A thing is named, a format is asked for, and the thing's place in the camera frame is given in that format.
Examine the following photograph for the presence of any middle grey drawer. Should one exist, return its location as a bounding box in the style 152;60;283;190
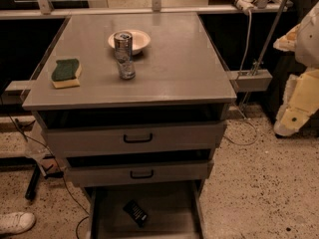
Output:
67;160;213;187

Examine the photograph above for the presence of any black floor cable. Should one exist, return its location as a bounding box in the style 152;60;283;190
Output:
0;97;91;239

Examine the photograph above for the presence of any bottom open grey drawer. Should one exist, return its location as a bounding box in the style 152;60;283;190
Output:
86;181;205;239

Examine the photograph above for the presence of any top grey drawer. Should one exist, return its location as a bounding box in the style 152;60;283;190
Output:
43;121;226;157

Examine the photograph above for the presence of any grey drawer cabinet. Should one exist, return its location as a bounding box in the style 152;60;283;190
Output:
23;13;235;239

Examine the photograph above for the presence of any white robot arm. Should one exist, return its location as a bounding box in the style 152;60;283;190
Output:
273;2;319;136

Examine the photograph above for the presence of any metal diagonal rod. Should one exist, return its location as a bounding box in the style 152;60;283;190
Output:
249;0;288;76

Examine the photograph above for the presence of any silver drink can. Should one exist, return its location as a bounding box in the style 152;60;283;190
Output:
114;31;136;80

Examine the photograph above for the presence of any black bar on floor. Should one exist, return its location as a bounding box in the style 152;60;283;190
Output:
25;165;41;201

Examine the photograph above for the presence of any white sneaker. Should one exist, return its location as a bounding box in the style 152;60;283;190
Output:
0;212;36;234

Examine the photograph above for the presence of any white power cable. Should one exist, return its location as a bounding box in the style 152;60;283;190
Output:
222;9;259;147

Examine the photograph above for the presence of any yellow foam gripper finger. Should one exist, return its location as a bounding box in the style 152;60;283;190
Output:
273;24;300;52
274;69;319;136

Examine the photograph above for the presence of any grey side bracket block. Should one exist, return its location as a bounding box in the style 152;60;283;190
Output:
227;70;272;93

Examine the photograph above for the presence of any green yellow sponge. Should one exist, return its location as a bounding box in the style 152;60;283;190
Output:
51;59;82;89

